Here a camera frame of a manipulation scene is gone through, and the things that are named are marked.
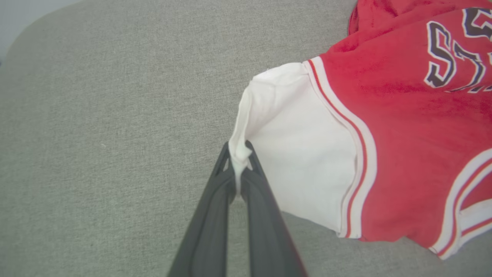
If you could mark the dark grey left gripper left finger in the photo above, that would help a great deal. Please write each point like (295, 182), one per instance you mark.
(205, 234)

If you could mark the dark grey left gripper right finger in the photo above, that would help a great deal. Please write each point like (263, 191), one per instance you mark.
(269, 238)

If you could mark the red and white basketball jersey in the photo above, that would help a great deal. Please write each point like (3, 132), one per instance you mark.
(403, 146)

